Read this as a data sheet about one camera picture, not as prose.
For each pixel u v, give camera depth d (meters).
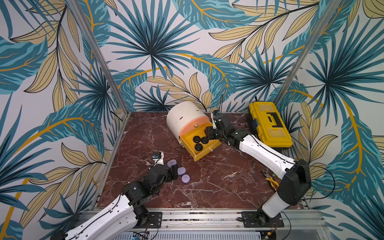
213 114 0.74
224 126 0.62
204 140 0.90
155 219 0.73
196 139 0.91
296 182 0.43
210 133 0.75
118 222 0.57
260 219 0.66
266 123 0.93
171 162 0.91
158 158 0.67
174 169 0.69
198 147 0.88
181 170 0.88
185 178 0.86
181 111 0.91
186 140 0.93
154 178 0.56
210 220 0.75
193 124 0.85
